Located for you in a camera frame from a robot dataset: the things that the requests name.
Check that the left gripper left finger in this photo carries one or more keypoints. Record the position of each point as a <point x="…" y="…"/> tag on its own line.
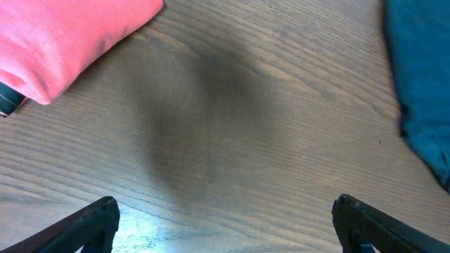
<point x="89" y="230"/>

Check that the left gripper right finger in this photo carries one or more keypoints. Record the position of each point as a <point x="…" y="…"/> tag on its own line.
<point x="362" y="228"/>

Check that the folded black garment under red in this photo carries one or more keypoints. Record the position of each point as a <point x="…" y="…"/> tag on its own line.
<point x="10" y="100"/>

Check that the folded red shirt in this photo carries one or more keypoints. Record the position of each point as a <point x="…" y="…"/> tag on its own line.
<point x="46" y="44"/>

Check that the navy blue garment pile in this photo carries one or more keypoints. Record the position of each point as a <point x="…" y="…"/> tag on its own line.
<point x="417" y="33"/>

